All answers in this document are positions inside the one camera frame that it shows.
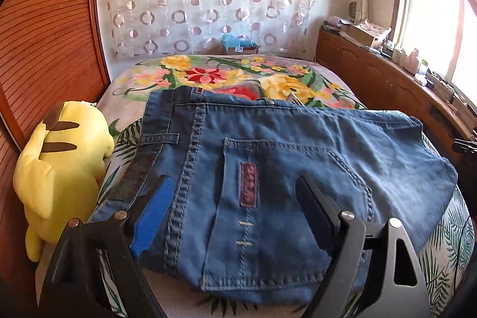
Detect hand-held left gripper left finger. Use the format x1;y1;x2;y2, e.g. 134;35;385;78
37;174;176;318

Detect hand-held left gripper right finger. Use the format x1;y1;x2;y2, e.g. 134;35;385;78
295;173;433;318

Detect blue denim pants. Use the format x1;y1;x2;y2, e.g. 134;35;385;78
89;87;458;305

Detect dark box on sill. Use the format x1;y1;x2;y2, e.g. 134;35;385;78
426;69;456;103

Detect pale pink bottle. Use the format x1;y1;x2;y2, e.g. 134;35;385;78
406;49;421;75

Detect yellow plush toy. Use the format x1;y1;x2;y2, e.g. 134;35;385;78
13;100;115;263

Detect wooden cabinet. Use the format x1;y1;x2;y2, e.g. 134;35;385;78
316;28;477;162

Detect window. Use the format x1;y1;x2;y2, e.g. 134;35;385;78
395;0;477;106

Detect cardboard box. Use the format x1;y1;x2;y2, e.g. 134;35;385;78
345;23;391;46

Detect floral bed sheet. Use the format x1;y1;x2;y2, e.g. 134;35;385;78
35;55;476;318

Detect small printed box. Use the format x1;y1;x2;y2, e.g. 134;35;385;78
227;44;260;55

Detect blue cloth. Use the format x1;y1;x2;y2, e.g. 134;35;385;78
222;34;258;47

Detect wooden slatted headboard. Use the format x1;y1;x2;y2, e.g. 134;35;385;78
0;0;112;318

